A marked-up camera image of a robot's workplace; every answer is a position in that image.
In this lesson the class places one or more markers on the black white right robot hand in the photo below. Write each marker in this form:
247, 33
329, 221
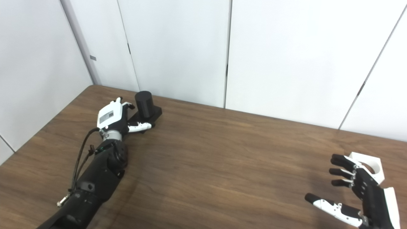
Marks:
373, 197

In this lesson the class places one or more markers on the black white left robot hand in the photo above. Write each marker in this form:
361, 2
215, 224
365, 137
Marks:
109, 116

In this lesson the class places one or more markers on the white square piece with hole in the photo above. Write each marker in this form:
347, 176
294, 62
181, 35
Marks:
380, 173

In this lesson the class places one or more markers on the black peg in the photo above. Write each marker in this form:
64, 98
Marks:
144, 105

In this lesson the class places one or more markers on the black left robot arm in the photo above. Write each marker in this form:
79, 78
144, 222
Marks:
98, 178

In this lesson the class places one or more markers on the grey wall post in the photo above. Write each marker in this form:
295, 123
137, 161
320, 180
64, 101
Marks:
81, 41

